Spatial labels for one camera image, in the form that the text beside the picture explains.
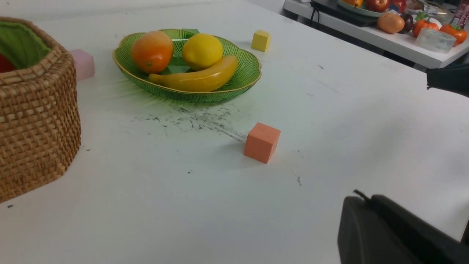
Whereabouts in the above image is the orange toy mango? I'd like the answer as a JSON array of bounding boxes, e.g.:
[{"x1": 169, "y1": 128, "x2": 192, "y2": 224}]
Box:
[{"x1": 130, "y1": 31, "x2": 174, "y2": 74}]

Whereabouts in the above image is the yellow foam cube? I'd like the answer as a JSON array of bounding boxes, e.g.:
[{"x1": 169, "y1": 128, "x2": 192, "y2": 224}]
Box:
[{"x1": 251, "y1": 30, "x2": 271, "y2": 52}]

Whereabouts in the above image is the orange foam cube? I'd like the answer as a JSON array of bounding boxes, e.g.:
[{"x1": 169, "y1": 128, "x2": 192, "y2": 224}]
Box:
[{"x1": 243, "y1": 122, "x2": 280, "y2": 164}]

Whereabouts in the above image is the yellow toy lemon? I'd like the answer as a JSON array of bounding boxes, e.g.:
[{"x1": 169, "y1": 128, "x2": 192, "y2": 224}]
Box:
[{"x1": 182, "y1": 33, "x2": 223, "y2": 71}]

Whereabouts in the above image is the green foam cube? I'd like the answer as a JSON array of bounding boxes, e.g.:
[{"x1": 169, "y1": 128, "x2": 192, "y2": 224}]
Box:
[{"x1": 182, "y1": 28, "x2": 200, "y2": 34}]

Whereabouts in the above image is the green glass leaf plate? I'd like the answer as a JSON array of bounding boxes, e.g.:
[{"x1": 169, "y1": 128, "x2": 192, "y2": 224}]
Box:
[{"x1": 112, "y1": 32, "x2": 262, "y2": 103}]

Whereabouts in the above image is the tray of toy fruits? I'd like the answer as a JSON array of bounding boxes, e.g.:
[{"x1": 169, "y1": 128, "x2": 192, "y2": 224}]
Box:
[{"x1": 310, "y1": 0, "x2": 407, "y2": 27}]

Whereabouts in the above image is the red toy bell pepper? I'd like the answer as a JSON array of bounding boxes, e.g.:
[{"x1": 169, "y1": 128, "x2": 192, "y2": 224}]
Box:
[{"x1": 0, "y1": 54, "x2": 16, "y2": 73}]

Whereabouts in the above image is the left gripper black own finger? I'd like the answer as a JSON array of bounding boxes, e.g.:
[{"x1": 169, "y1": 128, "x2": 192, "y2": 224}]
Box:
[{"x1": 337, "y1": 190, "x2": 469, "y2": 264}]

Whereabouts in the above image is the pink foam cube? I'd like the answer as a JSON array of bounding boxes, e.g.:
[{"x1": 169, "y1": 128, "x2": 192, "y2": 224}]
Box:
[{"x1": 69, "y1": 49, "x2": 95, "y2": 82}]

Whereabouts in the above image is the yellow toy banana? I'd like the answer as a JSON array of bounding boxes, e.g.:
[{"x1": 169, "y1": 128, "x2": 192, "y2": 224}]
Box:
[{"x1": 149, "y1": 55, "x2": 238, "y2": 92}]

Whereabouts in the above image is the woven wicker basket green lining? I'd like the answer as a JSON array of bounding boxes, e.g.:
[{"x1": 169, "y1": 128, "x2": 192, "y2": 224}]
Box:
[{"x1": 0, "y1": 17, "x2": 81, "y2": 202}]

